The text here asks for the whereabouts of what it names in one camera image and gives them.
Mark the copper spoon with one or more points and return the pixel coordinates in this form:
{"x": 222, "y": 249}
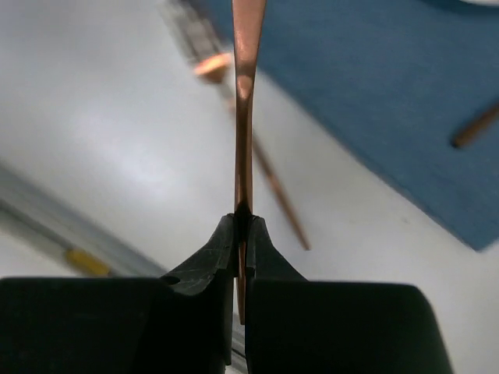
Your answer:
{"x": 479, "y": 124}

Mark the copper knife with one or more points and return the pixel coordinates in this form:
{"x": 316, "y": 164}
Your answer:
{"x": 247, "y": 18}

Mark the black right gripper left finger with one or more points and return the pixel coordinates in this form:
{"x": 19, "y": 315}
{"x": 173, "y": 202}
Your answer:
{"x": 211, "y": 266}

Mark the copper fork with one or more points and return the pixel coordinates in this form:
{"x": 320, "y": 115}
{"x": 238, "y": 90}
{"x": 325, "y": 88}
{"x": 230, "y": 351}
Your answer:
{"x": 213, "y": 70}

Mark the aluminium front rail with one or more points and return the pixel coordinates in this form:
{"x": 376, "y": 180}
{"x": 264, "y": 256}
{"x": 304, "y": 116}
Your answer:
{"x": 67, "y": 229}

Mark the blue cloth placemat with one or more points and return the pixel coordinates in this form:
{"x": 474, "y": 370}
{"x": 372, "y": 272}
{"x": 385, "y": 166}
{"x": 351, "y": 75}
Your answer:
{"x": 394, "y": 81}

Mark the yellow rail slot nut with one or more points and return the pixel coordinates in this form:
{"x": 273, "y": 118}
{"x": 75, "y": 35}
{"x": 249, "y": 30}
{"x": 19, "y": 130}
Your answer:
{"x": 87, "y": 263}

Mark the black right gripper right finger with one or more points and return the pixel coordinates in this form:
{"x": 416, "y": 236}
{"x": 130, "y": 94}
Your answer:
{"x": 263, "y": 260}

